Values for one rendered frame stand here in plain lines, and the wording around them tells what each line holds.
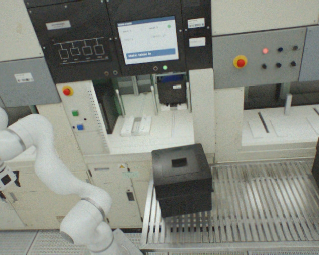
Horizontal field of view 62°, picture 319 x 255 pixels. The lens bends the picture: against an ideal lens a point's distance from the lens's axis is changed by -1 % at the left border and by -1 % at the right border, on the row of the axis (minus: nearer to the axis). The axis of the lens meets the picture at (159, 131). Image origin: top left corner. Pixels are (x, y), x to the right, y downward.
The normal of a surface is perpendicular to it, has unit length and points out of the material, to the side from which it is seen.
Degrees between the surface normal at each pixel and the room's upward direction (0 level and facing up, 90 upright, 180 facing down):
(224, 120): 90
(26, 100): 90
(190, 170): 0
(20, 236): 0
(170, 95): 90
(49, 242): 0
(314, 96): 90
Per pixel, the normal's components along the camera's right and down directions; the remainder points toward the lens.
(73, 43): -0.07, 0.57
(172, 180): -0.13, -0.82
